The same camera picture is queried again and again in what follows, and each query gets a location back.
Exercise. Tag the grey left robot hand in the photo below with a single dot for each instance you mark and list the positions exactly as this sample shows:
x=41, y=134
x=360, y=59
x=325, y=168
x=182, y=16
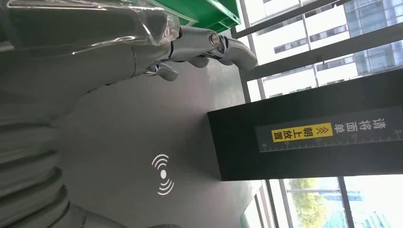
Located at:
x=78, y=47

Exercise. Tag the green conveyor belt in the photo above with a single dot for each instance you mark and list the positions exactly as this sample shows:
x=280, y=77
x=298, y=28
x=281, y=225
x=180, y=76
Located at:
x=204, y=12

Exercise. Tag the black inbound machine column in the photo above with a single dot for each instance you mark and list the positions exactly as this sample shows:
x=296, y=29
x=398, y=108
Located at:
x=239, y=144

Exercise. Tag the dark scanner platform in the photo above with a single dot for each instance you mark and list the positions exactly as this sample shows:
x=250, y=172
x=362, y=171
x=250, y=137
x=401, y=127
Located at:
x=126, y=138

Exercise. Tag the yellow and grey column label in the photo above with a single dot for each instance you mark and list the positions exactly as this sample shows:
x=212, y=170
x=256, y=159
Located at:
x=314, y=133

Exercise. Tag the dark window frame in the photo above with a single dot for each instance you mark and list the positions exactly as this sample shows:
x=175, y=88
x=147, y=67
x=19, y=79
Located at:
x=314, y=53

